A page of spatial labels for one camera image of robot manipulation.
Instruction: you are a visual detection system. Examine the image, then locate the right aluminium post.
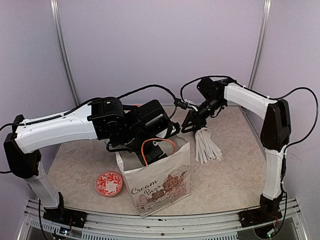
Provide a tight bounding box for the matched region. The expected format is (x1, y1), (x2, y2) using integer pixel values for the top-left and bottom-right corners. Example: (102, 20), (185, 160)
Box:
(248, 0), (272, 90)

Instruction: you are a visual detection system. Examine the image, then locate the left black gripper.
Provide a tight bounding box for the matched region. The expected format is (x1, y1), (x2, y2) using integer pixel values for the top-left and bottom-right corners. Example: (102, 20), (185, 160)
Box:
(119, 128), (170, 173)

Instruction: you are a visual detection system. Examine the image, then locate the cream bear paper bag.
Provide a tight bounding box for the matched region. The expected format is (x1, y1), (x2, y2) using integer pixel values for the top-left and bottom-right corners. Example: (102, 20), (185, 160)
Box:
(115, 136), (191, 218)

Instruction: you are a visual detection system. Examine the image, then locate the left aluminium post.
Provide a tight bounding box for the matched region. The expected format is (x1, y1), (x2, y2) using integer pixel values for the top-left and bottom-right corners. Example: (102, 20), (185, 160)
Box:
(50, 0), (80, 106)

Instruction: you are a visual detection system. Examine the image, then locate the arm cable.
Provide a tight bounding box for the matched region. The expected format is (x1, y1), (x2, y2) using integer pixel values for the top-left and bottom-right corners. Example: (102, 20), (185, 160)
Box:
(179, 75), (320, 151)
(0, 84), (178, 175)

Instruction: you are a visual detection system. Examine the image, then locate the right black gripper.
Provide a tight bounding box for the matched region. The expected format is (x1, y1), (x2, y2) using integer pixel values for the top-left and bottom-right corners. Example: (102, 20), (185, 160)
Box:
(182, 95), (226, 132)

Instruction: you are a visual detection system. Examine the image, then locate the red patterned bowl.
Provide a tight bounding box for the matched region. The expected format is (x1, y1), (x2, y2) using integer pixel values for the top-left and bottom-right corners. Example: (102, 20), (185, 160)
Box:
(95, 171), (124, 197)

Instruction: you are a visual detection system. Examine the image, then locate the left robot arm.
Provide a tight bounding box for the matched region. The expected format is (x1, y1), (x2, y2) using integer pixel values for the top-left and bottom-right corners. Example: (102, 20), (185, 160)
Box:
(3, 97), (180, 223)

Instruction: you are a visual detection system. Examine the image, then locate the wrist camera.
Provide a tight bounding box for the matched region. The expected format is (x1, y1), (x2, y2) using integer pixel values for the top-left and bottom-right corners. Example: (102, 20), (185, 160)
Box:
(174, 98), (198, 111)
(162, 122), (181, 139)

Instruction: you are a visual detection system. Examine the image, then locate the white wrapped straws bundle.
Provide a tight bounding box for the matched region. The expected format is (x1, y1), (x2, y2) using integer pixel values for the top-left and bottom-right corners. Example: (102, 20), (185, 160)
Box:
(194, 136), (223, 164)

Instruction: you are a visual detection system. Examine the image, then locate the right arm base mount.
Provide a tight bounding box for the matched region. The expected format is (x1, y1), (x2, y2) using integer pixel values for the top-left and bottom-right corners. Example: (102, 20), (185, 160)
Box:
(238, 193), (283, 228)

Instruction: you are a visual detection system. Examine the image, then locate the black cup holding straws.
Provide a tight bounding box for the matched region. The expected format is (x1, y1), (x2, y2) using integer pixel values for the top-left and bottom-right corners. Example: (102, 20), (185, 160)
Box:
(194, 127), (212, 138)

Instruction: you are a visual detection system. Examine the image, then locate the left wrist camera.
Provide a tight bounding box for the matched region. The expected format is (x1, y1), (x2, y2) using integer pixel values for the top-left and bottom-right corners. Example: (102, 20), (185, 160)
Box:
(162, 122), (181, 139)

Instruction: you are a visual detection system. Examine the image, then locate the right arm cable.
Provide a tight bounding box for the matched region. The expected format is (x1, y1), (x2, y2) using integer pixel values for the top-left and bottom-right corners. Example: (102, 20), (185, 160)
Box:
(179, 75), (320, 151)

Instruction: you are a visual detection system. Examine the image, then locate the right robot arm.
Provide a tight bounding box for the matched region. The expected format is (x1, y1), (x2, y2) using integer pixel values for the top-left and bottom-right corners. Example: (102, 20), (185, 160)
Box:
(180, 75), (291, 222)

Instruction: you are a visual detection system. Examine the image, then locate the aluminium front rail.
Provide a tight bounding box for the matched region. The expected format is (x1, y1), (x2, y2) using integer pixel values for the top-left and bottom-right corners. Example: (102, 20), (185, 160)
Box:
(14, 198), (310, 240)

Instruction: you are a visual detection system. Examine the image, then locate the aluminium post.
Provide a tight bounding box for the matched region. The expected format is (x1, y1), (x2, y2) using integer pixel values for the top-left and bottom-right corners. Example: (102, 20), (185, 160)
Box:
(50, 0), (80, 106)
(248, 0), (272, 90)

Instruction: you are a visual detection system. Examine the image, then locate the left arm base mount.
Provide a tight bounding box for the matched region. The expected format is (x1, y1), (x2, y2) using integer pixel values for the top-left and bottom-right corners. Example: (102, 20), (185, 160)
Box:
(43, 192), (88, 229)

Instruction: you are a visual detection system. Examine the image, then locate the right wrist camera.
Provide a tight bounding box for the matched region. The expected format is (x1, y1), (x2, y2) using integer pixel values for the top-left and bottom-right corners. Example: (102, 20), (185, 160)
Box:
(174, 98), (198, 111)

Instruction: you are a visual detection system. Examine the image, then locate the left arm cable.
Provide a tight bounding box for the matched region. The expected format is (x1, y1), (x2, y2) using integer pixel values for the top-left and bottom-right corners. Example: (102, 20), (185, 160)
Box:
(0, 84), (178, 175)

